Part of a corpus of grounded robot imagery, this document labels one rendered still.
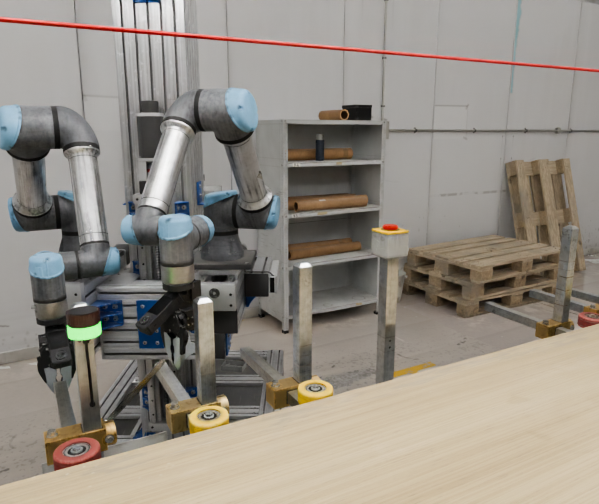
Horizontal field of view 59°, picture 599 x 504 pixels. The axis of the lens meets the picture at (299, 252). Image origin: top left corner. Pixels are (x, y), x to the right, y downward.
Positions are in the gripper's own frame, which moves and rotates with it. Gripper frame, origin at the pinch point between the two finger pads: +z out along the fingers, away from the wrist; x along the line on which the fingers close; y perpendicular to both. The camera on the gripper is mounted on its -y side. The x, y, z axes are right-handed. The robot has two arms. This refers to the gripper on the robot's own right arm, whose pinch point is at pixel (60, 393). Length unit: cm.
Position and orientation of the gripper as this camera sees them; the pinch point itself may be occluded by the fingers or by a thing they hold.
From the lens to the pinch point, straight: 150.9
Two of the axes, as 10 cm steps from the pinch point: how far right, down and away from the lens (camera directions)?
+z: -0.1, 9.7, 2.3
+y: -4.7, -2.1, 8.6
